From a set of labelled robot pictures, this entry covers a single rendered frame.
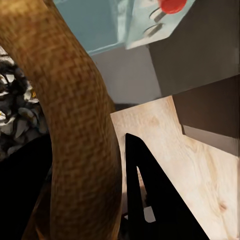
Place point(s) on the popcorn bag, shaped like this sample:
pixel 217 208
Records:
pixel 82 198

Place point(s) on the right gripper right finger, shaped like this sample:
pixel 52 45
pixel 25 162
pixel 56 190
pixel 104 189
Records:
pixel 174 219

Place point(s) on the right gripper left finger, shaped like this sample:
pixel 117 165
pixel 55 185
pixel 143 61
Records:
pixel 22 176

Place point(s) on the fridge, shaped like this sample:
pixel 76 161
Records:
pixel 210 114

